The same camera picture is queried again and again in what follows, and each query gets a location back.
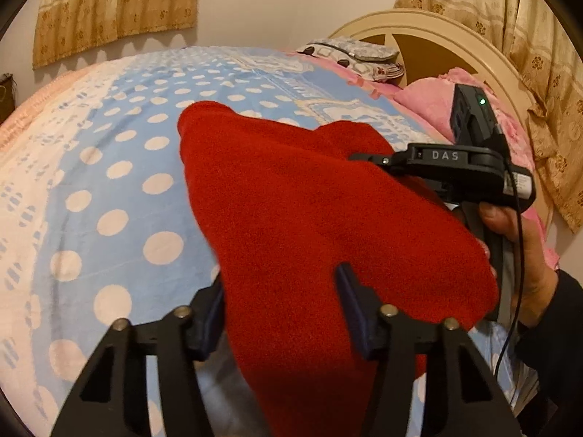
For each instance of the brown wooden box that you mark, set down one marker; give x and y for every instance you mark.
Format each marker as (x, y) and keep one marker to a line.
(5, 95)

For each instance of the red knitted sweater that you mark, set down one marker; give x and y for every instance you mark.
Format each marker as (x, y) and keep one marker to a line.
(319, 218)

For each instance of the long beige patterned curtain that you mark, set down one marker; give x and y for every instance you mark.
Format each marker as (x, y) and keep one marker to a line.
(537, 54)

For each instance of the cream bed headboard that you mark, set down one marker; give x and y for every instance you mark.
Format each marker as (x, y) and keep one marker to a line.
(455, 32)

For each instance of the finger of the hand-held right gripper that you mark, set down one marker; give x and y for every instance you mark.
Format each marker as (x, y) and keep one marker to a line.
(371, 159)

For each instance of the short beige patterned curtain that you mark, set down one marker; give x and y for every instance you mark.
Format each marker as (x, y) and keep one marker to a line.
(114, 4)

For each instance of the blue dotted blanket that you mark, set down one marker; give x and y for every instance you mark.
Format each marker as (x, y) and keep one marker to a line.
(114, 168)

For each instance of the person's right forearm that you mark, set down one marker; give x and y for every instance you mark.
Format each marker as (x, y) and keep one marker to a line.
(560, 359)

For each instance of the grey patterned pillow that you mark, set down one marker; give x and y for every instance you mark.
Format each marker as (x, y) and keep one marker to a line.
(350, 54)

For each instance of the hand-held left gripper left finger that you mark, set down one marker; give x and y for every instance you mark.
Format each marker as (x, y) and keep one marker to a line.
(212, 325)

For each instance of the person's right hand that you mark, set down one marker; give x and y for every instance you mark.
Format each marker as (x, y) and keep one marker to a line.
(533, 273)

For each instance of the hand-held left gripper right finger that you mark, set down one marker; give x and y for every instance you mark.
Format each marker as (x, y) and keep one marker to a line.
(351, 302)

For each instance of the pink pillow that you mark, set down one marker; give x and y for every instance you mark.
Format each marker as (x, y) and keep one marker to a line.
(428, 95)

